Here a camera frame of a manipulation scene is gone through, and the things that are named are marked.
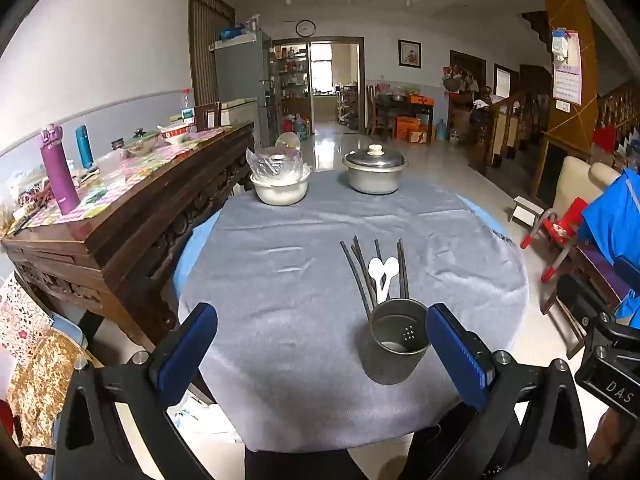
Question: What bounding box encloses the dark wooden chair back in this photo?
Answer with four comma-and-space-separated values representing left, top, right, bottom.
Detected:
195, 102, 222, 131

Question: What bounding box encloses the red plastic child chair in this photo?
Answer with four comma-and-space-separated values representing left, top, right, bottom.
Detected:
520, 197, 591, 283

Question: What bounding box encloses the person's right hand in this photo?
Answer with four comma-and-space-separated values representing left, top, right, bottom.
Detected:
589, 405, 640, 480

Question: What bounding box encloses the white plastic spoon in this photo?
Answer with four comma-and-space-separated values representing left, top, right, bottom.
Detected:
377, 257, 401, 305
368, 258, 388, 306

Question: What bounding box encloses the clear plastic container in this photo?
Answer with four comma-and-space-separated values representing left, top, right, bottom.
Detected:
97, 152, 126, 186

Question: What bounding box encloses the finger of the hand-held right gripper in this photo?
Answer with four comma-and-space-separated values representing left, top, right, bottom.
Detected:
555, 274, 608, 356

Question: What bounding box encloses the grey refrigerator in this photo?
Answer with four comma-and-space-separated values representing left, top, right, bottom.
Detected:
209, 30, 281, 148

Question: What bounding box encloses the white step stool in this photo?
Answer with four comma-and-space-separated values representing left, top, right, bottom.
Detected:
510, 196, 543, 223

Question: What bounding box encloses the pink wall calendar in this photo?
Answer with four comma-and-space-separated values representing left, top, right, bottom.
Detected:
552, 30, 583, 106

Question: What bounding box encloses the bowl with glass lid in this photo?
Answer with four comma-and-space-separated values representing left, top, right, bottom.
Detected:
122, 129, 161, 157

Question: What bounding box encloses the purple thermos bottle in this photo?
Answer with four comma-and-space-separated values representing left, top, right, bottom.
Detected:
40, 124, 81, 216

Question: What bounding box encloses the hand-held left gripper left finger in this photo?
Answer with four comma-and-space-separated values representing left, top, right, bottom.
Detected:
52, 302, 219, 480

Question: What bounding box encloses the grey tablecloth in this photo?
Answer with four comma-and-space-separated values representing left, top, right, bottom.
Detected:
177, 169, 530, 453

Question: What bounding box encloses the clear plastic bag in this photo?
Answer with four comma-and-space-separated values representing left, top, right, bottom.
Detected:
245, 146, 307, 181

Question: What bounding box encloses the white chest freezer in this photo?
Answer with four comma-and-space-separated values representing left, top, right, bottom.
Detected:
220, 98, 258, 128

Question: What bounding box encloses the red and white bowl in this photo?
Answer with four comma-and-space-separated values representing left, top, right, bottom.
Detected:
159, 124, 193, 146

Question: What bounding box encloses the brown wooden chair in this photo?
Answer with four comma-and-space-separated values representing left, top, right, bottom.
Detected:
542, 240, 631, 351

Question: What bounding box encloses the shelf with bottles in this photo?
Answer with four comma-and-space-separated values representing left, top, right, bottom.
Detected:
274, 42, 310, 103

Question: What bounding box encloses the light blue tablecloth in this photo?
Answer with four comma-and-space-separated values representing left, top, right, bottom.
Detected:
172, 192, 516, 311

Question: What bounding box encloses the tall wooden chair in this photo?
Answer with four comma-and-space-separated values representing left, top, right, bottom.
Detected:
366, 85, 381, 136

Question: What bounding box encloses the grey metal utensil holder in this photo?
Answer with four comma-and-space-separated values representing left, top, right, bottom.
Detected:
361, 298, 433, 386

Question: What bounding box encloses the wooden door frame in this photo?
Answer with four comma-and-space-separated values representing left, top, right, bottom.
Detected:
272, 36, 366, 136

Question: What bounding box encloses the white plastic basin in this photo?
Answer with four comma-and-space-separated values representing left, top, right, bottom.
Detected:
250, 167, 312, 207

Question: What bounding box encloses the floral table cover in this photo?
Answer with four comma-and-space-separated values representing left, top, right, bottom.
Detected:
0, 127, 236, 233

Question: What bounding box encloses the carved dark wooden sideboard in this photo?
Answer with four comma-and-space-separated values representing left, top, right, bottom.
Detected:
0, 122, 256, 356

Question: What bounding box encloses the aluminium pot lid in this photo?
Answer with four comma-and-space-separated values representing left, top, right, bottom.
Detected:
341, 144, 409, 170

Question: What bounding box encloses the blue cloth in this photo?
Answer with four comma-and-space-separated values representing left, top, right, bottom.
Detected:
580, 169, 640, 321

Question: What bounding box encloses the wooden pillar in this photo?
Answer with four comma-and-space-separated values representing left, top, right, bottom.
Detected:
532, 0, 601, 201

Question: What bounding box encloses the dark wooden side table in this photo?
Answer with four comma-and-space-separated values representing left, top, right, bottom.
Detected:
372, 95, 436, 141

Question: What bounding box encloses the aluminium pot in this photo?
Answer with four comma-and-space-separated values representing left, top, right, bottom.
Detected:
343, 160, 407, 196

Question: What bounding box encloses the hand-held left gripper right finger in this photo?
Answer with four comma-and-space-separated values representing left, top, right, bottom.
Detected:
425, 303, 590, 480

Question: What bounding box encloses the blue thermos bottle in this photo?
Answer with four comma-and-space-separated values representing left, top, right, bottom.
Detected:
75, 125, 96, 171

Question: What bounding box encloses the brown curtain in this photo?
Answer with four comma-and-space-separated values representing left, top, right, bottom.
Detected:
188, 0, 236, 108

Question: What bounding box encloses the framed wall picture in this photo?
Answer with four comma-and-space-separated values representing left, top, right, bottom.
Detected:
398, 40, 422, 67

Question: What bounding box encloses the bunch of dark chopsticks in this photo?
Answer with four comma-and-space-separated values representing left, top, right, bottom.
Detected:
340, 236, 411, 318

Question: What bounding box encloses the gold patterned cloth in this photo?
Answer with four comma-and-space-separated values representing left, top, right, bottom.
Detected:
7, 330, 101, 456

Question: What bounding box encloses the beige armchair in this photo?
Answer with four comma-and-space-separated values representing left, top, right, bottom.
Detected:
552, 156, 623, 221

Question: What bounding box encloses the wooden stair railing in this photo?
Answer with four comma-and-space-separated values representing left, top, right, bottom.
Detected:
467, 85, 551, 171

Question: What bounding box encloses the heart print cloth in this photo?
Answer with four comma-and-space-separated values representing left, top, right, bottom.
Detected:
0, 275, 56, 366

